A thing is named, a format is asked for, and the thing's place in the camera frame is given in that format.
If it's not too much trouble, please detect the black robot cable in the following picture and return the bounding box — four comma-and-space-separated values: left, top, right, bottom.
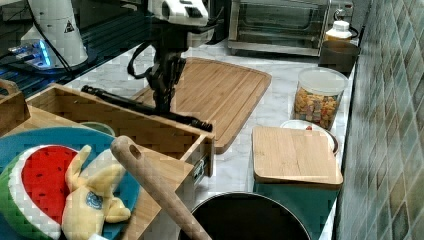
126, 41, 158, 80

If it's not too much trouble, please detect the teal box with wooden lid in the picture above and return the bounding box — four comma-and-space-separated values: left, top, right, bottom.
251, 126, 343, 240

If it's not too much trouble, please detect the green ceramic bowl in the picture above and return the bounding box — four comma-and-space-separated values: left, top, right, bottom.
82, 122, 115, 136

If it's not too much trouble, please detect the large wooden cutting board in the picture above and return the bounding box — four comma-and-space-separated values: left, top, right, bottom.
131, 56, 273, 155

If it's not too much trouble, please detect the clear plastic snack container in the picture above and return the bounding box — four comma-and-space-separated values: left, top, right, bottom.
292, 67, 348, 130

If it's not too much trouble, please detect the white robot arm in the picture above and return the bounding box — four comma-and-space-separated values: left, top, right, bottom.
148, 0, 216, 112

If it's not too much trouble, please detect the blue round plate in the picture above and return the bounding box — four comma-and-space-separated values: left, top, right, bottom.
0, 127, 140, 240

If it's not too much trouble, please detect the plush watermelon slice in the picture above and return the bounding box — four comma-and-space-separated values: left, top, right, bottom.
1, 145, 77, 240

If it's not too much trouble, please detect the plush peeled banana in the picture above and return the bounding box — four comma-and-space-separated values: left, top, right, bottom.
61, 145, 131, 240

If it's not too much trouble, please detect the dark cylindrical cup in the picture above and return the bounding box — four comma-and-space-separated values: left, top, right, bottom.
318, 40, 360, 76

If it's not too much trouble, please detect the white bowl with red rim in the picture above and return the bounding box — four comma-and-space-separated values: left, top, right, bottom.
279, 119, 340, 156

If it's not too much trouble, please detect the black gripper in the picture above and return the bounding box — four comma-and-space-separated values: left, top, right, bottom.
147, 30, 187, 113

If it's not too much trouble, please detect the black pot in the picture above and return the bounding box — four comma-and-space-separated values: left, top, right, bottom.
192, 192, 311, 240

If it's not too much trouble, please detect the white capped bottle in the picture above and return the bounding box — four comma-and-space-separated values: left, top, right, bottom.
325, 20, 352, 41

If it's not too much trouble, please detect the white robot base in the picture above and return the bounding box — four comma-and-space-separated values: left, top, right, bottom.
9, 0, 89, 71

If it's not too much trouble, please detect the stainless toaster oven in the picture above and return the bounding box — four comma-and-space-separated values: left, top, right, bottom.
228, 0, 353, 56

